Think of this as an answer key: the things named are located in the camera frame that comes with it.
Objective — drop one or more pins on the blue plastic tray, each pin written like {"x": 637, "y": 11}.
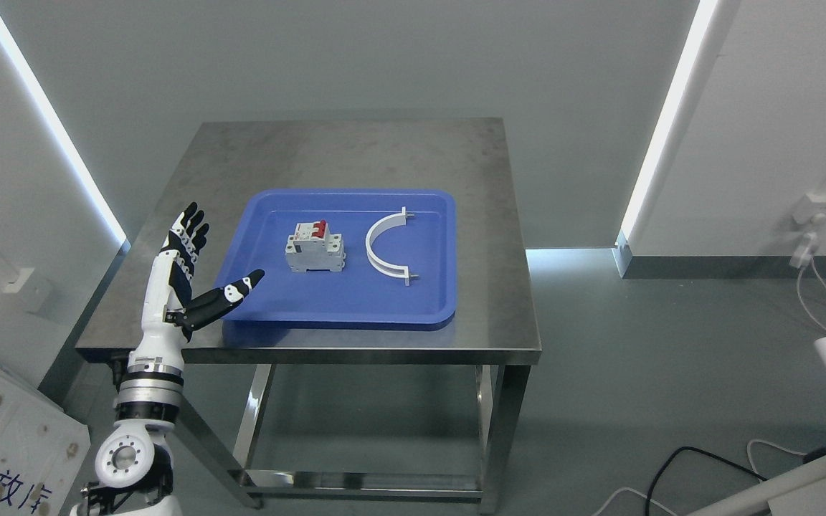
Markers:
{"x": 357, "y": 297}

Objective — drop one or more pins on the grey circuit breaker red switches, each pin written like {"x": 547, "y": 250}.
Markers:
{"x": 313, "y": 247}

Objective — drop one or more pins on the white sign board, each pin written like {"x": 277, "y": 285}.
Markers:
{"x": 41, "y": 450}

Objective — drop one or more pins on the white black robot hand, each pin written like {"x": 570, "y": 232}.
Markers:
{"x": 171, "y": 314}

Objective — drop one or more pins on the stainless steel table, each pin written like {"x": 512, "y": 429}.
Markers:
{"x": 229, "y": 365}

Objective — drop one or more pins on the white curved bracket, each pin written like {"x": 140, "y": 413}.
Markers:
{"x": 380, "y": 246}

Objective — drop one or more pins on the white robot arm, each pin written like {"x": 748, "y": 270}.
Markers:
{"x": 136, "y": 459}

